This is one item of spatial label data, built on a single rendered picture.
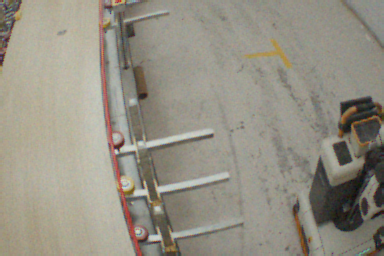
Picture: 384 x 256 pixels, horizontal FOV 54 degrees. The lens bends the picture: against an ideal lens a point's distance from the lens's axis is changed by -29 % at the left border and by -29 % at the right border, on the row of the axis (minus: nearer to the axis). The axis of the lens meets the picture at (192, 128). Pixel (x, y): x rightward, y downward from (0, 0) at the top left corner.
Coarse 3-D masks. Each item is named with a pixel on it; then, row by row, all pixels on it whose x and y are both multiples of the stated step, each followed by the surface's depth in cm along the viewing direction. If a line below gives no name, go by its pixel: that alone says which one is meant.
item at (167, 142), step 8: (176, 136) 220; (184, 136) 219; (192, 136) 219; (200, 136) 219; (208, 136) 221; (152, 144) 218; (160, 144) 217; (168, 144) 218; (176, 144) 220; (120, 152) 215; (128, 152) 216
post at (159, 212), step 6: (156, 210) 159; (162, 210) 159; (156, 216) 160; (162, 216) 161; (162, 222) 164; (162, 228) 167; (168, 228) 168; (162, 234) 171; (168, 234) 171; (168, 240) 175
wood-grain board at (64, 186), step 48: (48, 0) 319; (96, 0) 301; (48, 48) 266; (96, 48) 257; (0, 96) 240; (48, 96) 234; (96, 96) 229; (0, 144) 212; (48, 144) 210; (96, 144) 209; (0, 192) 190; (48, 192) 191; (96, 192) 191; (0, 240) 169; (48, 240) 172; (96, 240) 174
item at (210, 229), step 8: (216, 224) 186; (224, 224) 186; (232, 224) 186; (240, 224) 187; (176, 232) 185; (184, 232) 185; (192, 232) 184; (200, 232) 184; (208, 232) 185; (216, 232) 187; (152, 240) 182; (160, 240) 182; (176, 240) 185
